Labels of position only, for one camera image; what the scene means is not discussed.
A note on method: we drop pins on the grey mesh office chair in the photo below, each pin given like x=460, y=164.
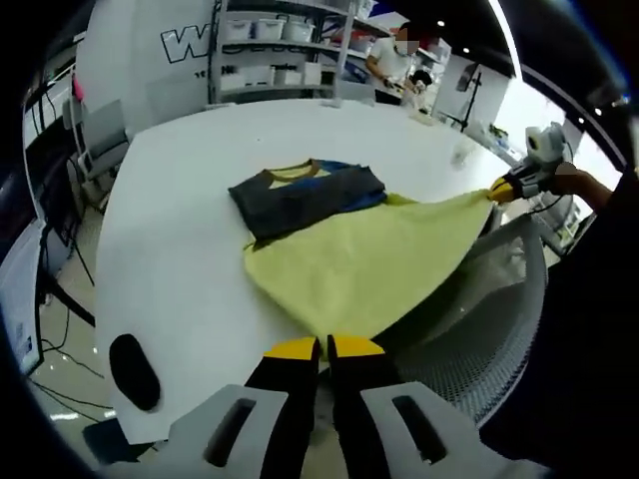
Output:
x=474, y=359

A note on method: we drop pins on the bright desk monitor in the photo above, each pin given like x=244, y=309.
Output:
x=20, y=309

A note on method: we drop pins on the grey chair with solid back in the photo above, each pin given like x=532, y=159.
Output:
x=105, y=135

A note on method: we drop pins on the black monitor on tripod stand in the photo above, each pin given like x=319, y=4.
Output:
x=466, y=77

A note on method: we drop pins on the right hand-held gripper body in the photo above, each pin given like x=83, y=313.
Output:
x=545, y=144

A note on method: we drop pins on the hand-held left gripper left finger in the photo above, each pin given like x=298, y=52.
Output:
x=279, y=399

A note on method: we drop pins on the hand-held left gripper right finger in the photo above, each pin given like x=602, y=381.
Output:
x=377, y=424

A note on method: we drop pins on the person's dark clothed torso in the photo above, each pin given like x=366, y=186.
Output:
x=589, y=324

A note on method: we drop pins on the long ceiling light strip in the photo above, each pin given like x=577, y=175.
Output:
x=506, y=40

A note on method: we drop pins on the yellow garment with grey blue sleeves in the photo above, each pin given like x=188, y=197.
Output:
x=359, y=259

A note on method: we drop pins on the black oval pad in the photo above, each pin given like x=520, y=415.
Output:
x=135, y=371

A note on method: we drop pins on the group of white storage bins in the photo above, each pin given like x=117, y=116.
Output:
x=264, y=27

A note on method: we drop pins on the pink hanging item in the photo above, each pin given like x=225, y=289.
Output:
x=77, y=91

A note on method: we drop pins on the grey metal shelf rack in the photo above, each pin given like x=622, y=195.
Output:
x=279, y=46
x=364, y=22

